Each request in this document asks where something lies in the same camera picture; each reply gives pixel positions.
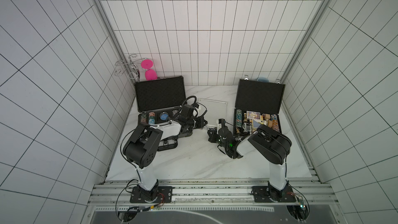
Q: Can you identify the silver poker case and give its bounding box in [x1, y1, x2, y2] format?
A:
[199, 99, 228, 129]

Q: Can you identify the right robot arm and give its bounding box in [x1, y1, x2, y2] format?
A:
[207, 124, 292, 196]

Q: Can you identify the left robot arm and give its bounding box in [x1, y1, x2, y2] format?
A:
[121, 103, 207, 197]

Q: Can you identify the left black poker case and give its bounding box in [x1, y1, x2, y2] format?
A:
[134, 76, 193, 152]

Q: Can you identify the black poker case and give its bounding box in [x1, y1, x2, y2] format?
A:
[134, 76, 193, 152]
[233, 79, 285, 136]

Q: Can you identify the right black poker case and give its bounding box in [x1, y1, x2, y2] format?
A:
[233, 79, 285, 136]

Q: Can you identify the pink hourglass object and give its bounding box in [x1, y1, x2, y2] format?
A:
[141, 59, 158, 81]

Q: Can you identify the blue round object behind case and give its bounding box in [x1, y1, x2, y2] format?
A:
[257, 77, 269, 83]

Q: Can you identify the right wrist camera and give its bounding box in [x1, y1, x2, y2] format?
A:
[217, 119, 226, 129]

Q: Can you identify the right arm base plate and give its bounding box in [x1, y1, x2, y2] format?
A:
[251, 185, 297, 203]

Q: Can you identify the chrome wire wall rack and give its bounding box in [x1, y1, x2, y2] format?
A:
[114, 54, 141, 82]

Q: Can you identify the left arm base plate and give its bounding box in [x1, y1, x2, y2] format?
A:
[130, 186, 174, 204]

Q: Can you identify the aluminium mounting rail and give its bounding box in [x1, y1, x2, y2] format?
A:
[89, 178, 338, 209]

